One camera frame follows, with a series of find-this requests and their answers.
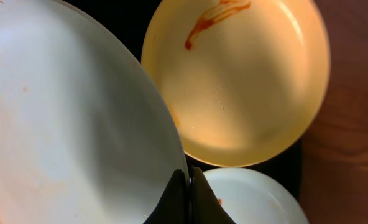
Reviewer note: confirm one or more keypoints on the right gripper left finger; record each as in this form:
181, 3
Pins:
173, 205

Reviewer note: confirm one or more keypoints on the light green plate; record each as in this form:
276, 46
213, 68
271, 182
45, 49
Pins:
248, 196
85, 136

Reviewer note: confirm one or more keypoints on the black round tray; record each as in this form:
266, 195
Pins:
128, 21

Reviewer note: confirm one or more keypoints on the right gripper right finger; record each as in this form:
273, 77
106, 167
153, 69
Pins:
206, 208

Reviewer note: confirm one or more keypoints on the yellow plate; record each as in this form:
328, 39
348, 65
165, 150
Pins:
243, 80

